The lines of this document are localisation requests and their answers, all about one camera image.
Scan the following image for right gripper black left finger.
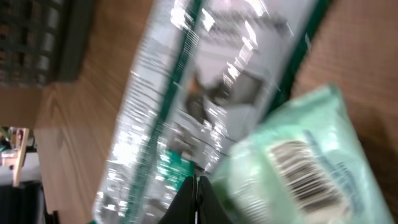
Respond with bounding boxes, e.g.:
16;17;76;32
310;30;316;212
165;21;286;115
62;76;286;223
159;176;197;224

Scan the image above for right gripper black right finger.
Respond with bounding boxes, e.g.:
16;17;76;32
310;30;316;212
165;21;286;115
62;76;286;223
197;176;233;224

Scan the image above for mint green sachet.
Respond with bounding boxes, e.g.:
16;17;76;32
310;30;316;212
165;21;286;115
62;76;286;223
210;85;394;223

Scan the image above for green snack packet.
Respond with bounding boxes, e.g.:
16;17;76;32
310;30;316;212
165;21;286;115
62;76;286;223
93;0;330;223

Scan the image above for grey plastic mesh basket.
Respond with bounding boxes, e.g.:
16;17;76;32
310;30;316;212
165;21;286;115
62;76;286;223
1;0;96;87

